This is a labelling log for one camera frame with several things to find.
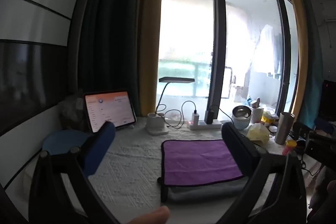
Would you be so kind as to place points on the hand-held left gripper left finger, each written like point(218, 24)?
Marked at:
point(99, 148)

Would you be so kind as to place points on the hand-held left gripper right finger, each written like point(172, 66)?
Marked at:
point(236, 151)

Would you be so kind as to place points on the purple towel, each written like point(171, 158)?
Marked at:
point(197, 161)

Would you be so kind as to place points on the grey towel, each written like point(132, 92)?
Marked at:
point(204, 193)

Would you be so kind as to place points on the person's left hand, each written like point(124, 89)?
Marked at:
point(152, 216)

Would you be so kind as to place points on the small yellow bottle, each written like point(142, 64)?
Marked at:
point(289, 146)

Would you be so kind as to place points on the yellow plastic bag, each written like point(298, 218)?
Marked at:
point(258, 132)

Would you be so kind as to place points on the light blue pot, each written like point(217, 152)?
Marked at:
point(241, 121)

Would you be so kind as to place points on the steel tumbler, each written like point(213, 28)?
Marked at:
point(283, 129)

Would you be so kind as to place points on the white textured tablecloth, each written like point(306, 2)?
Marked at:
point(131, 166)

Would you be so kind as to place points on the round blue pad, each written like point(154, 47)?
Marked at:
point(63, 142)

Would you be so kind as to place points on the white power strip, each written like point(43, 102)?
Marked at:
point(207, 124)

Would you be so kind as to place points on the tablet with lit screen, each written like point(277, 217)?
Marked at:
point(110, 109)

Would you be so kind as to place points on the white container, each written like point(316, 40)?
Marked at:
point(256, 116)

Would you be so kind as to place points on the black charger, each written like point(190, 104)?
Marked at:
point(210, 115)

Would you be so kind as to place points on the clear plastic bag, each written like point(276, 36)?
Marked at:
point(71, 112)

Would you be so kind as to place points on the black monitor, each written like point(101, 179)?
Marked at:
point(328, 99)

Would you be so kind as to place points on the white charger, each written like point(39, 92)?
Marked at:
point(195, 117)

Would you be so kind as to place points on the black and white desk lamp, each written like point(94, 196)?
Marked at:
point(157, 124)

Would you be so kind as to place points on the blue curtain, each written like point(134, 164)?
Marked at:
point(313, 77)

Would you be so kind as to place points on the hanging white garment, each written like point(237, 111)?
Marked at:
point(269, 50)

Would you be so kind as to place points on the dark green curtain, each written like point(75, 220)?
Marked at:
point(110, 43)

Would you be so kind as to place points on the yellow curtain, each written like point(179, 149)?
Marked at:
point(149, 43)
point(298, 37)

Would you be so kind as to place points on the dark window frame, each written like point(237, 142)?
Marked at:
point(218, 43)

